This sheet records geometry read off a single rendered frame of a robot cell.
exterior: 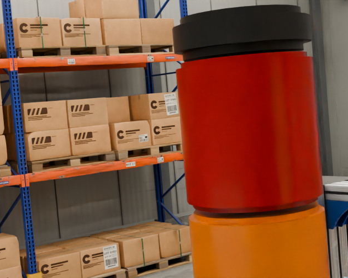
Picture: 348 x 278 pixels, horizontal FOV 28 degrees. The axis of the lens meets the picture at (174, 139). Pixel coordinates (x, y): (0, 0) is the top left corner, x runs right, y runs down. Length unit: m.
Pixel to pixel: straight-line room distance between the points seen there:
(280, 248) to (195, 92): 0.06
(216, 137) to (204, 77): 0.02
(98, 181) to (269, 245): 10.43
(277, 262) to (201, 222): 0.03
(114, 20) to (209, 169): 9.21
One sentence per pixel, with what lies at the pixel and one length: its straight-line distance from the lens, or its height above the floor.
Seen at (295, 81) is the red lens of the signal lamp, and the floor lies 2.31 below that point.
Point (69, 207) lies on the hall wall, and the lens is 10.44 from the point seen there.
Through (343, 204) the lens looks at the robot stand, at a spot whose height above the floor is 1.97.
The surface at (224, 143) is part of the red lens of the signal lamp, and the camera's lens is 0.23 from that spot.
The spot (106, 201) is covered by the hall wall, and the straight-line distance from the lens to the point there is 10.76.
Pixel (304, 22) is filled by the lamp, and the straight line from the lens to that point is 0.25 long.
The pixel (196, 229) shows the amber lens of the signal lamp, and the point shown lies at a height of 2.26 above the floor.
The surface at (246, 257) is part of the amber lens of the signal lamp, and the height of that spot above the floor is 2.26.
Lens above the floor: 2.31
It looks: 3 degrees down
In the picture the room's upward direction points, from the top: 5 degrees counter-clockwise
